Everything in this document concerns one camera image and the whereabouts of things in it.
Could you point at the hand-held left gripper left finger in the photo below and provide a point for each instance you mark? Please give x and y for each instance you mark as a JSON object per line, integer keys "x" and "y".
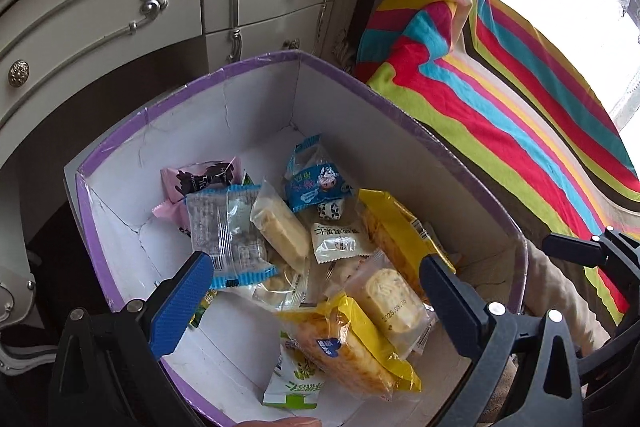
{"x": 182, "y": 302}

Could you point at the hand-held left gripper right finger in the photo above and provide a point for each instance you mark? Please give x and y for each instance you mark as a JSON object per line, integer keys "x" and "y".
{"x": 450, "y": 302}

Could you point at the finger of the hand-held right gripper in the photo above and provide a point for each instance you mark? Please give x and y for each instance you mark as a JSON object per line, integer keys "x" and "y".
{"x": 570, "y": 249}

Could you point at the small green packet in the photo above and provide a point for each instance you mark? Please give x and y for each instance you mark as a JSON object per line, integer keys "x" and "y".
{"x": 202, "y": 307}

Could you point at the clear roll cake packet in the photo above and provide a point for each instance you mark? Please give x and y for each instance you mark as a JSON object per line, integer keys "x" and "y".
{"x": 390, "y": 302}

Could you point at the clear packet with blue edge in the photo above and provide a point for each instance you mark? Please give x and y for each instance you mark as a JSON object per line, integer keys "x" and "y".
{"x": 225, "y": 232}

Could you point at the solid yellow snack packet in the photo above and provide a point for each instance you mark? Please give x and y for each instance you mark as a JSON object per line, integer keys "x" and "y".
{"x": 395, "y": 227}

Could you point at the clear biscuit packet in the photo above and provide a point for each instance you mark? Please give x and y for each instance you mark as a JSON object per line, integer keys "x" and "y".
{"x": 280, "y": 287}

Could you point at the clear pastry packet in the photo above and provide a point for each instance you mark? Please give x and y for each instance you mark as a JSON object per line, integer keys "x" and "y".
{"x": 340, "y": 274}

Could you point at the clear yellow bread packet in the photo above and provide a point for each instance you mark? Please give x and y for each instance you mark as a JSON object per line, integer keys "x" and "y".
{"x": 345, "y": 347}

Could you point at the clear cake slice packet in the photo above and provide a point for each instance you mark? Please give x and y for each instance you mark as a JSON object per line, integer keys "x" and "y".
{"x": 282, "y": 227}

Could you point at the small white nut packet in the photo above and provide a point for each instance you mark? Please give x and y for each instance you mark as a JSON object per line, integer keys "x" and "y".
{"x": 340, "y": 241}

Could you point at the pink chocolate packet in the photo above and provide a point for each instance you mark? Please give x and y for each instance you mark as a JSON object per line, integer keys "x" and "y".
{"x": 200, "y": 177}

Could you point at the white green snack packet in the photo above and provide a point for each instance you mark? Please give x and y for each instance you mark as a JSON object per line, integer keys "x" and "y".
{"x": 295, "y": 387}

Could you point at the blue white snack packet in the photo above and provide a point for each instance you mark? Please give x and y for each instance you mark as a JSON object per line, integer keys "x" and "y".
{"x": 312, "y": 177}

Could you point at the white cardboard box purple rim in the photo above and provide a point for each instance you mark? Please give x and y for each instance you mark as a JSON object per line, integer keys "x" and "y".
{"x": 350, "y": 107}

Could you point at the person's left hand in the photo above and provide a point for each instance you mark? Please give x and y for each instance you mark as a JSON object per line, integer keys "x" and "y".
{"x": 295, "y": 422}

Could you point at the beige cloth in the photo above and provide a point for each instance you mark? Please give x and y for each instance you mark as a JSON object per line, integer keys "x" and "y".
{"x": 555, "y": 292}

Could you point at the colourful striped cloth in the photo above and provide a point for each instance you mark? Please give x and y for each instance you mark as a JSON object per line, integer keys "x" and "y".
{"x": 500, "y": 107}

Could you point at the cream ornate dresser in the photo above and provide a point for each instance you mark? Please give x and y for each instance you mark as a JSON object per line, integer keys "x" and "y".
{"x": 100, "y": 37}

